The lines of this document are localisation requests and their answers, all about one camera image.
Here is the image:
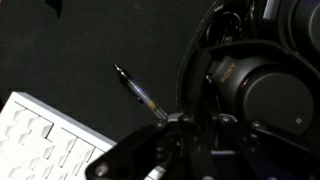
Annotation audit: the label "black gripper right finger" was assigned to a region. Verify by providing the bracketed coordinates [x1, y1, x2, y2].
[217, 114, 320, 180]

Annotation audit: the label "black pen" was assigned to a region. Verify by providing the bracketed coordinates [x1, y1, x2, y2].
[114, 64, 168, 120]

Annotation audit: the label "white keyboard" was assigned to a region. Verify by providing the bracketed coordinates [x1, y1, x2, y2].
[0, 92, 115, 180]

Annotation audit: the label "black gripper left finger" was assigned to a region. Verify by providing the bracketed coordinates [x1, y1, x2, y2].
[85, 115, 207, 180]

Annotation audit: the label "black over-ear headphones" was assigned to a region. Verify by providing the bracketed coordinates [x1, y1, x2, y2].
[206, 0, 320, 141]

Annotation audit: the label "black desk mat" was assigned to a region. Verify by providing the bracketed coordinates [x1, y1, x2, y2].
[0, 0, 214, 141]

